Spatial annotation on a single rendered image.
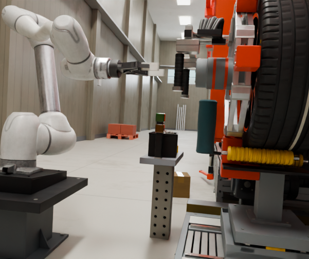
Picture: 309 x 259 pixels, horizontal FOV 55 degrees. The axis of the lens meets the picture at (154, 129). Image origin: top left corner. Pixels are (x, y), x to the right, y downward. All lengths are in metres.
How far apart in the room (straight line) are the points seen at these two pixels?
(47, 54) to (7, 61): 3.05
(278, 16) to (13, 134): 1.14
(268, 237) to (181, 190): 1.36
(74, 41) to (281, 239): 1.05
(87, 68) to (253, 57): 0.63
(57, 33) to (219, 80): 0.67
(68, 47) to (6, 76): 3.59
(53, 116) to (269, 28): 1.06
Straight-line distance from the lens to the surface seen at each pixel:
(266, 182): 1.35
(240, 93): 1.10
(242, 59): 1.02
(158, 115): 1.36
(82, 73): 1.26
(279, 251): 1.28
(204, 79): 1.32
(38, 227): 1.50
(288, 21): 1.13
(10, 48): 4.80
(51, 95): 1.64
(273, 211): 1.38
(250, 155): 1.22
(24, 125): 1.43
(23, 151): 1.42
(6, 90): 4.71
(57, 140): 1.53
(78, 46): 1.18
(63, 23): 1.16
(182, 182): 2.49
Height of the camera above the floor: 0.63
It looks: 2 degrees down
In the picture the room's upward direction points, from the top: 3 degrees clockwise
